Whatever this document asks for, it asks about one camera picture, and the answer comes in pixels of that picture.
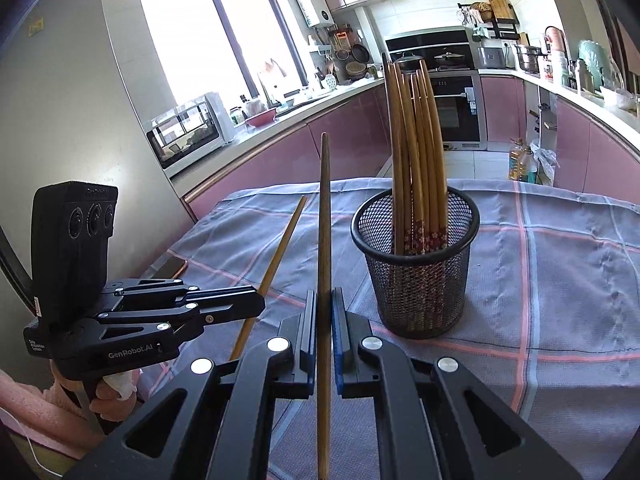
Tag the person's left forearm pink sleeve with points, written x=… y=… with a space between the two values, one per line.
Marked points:
x=45 y=410

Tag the pink canister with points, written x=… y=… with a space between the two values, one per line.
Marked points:
x=555 y=41

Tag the steel stock pot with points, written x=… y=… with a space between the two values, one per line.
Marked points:
x=527 y=58

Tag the black wok with lid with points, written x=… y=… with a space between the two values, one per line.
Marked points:
x=407 y=64

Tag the black wall rack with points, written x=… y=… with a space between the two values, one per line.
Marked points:
x=500 y=30

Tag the steel thermos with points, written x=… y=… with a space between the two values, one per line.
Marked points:
x=583 y=76

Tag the dark smartphone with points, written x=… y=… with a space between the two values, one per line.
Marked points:
x=170 y=268

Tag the pink lower cabinets short run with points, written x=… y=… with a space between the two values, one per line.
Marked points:
x=585 y=145

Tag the person's left hand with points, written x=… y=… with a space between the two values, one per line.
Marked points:
x=112 y=392

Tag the steel sink faucet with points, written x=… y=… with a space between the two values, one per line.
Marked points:
x=265 y=87

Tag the grey refrigerator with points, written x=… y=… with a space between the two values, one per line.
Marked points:
x=90 y=100

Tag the hanging frying pans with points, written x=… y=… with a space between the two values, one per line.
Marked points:
x=357 y=54

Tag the clear plastic bag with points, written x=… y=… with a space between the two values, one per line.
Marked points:
x=545 y=162

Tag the kitchen window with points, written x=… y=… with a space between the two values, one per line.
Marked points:
x=200 y=50

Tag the wooden chopstick with floral end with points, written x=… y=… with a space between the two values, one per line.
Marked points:
x=325 y=210
x=280 y=255

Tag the silver countertop appliance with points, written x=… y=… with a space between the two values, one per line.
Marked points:
x=491 y=57

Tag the red bowl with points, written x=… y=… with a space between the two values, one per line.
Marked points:
x=261 y=118

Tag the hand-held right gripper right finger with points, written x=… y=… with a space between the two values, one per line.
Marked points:
x=337 y=330

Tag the blue plaid tablecloth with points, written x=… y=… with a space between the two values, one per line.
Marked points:
x=525 y=285

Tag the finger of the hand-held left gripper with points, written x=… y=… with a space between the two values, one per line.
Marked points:
x=225 y=314
x=225 y=295

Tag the wooden cutting board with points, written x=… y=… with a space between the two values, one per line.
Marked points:
x=501 y=9

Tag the black mesh holder cup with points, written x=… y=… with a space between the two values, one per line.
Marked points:
x=420 y=300

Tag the white toaster oven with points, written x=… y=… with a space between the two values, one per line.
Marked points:
x=190 y=132

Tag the yellow oil bottle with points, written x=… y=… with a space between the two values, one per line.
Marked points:
x=515 y=160

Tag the pink lower cabinets long run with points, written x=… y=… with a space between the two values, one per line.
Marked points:
x=280 y=155

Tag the white water heater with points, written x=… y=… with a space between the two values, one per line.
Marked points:
x=312 y=5

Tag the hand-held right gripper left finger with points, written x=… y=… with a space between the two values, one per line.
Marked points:
x=311 y=330

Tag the black pot with lid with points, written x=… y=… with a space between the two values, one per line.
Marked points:
x=450 y=60

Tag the black built-in oven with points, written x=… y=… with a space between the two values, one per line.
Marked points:
x=457 y=110

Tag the bundle of wooden chopsticks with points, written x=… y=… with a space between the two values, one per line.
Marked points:
x=400 y=160

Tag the green appliance under plastic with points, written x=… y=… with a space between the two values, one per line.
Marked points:
x=600 y=62

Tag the black range hood stove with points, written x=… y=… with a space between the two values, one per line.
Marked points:
x=440 y=42

